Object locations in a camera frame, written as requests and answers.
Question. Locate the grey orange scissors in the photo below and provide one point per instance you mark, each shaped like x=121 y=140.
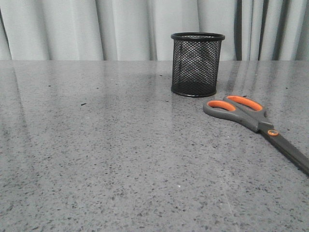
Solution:
x=252 y=115

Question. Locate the black mesh pen holder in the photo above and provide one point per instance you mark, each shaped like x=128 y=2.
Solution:
x=195 y=63

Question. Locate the grey curtain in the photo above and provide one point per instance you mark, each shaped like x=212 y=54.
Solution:
x=141 y=29

